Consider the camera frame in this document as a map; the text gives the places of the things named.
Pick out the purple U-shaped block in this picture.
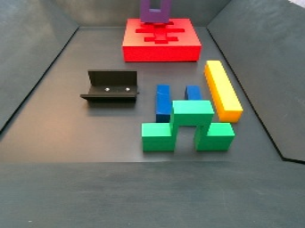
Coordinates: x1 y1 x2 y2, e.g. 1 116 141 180
139 0 171 23

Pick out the black angle fixture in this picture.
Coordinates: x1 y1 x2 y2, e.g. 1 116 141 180
80 69 137 102

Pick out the red slotted board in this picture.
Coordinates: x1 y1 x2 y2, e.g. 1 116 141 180
121 19 202 62

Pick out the blue U-shaped block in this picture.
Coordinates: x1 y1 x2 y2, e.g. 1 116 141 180
155 85 202 123

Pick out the green stepped arch block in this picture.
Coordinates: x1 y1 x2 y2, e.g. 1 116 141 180
141 100 234 151

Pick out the yellow long block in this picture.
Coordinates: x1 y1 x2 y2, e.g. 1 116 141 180
203 61 243 123

